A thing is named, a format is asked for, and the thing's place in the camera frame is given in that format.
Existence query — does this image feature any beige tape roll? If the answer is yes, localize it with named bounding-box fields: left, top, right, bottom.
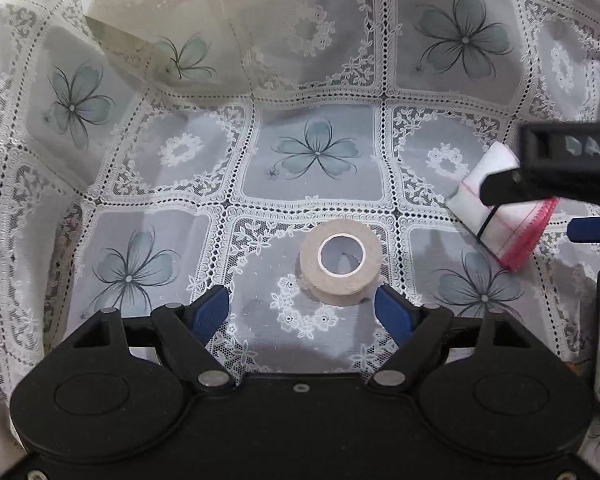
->
left=299, top=219, right=382, bottom=307

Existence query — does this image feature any grey lace floral tablecloth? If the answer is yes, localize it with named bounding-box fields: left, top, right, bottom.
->
left=0, top=0, right=600, bottom=474

